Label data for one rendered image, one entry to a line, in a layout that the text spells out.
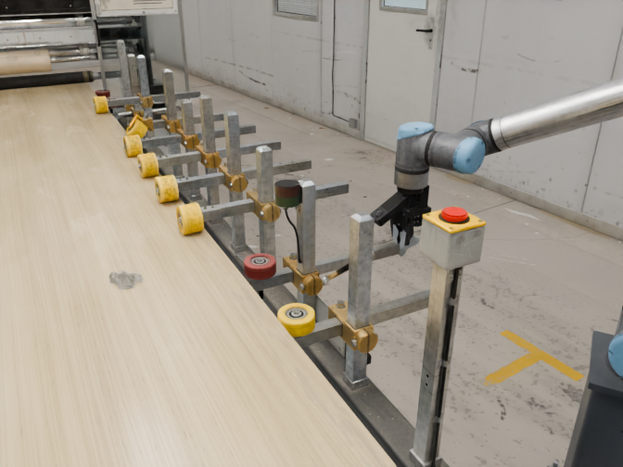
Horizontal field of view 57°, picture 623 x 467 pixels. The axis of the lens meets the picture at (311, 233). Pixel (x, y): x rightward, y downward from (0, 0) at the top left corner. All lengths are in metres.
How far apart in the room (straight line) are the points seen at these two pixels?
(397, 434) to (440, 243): 0.50
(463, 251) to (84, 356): 0.73
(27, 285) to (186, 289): 0.37
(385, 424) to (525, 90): 3.26
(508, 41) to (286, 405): 3.59
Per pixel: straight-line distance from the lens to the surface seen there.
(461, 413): 2.38
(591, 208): 4.08
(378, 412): 1.30
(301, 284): 1.42
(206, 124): 2.00
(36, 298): 1.41
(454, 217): 0.89
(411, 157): 1.50
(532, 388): 2.57
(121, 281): 1.39
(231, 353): 1.13
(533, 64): 4.18
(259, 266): 1.39
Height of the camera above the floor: 1.58
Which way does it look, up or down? 26 degrees down
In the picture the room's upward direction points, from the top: straight up
